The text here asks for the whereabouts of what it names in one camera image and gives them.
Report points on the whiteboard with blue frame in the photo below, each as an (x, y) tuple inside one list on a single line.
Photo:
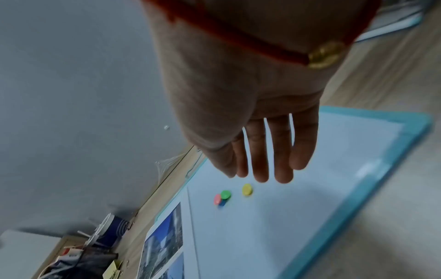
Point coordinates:
[(275, 231)]

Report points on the printed building photo sheet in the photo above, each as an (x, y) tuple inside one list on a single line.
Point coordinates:
[(162, 245)]

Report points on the yellow round magnet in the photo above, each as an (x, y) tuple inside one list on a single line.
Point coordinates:
[(247, 189)]

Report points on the black mesh pen holder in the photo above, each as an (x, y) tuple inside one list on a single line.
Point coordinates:
[(94, 261)]

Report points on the green round magnet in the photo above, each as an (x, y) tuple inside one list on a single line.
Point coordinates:
[(225, 194)]

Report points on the blue tissue pack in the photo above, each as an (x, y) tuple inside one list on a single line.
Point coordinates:
[(396, 21)]

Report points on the yellow sticky note pad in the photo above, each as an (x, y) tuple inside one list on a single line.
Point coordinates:
[(113, 268)]

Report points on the blue round magnet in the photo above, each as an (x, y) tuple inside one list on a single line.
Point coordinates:
[(223, 203)]

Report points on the red round magnet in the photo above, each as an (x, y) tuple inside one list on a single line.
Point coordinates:
[(217, 199)]

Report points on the person's right hand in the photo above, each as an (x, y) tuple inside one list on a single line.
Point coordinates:
[(224, 109)]

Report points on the dark blue paper cup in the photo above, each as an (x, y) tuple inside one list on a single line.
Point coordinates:
[(115, 228)]

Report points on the person's right forearm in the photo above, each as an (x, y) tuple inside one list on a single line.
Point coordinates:
[(275, 16)]

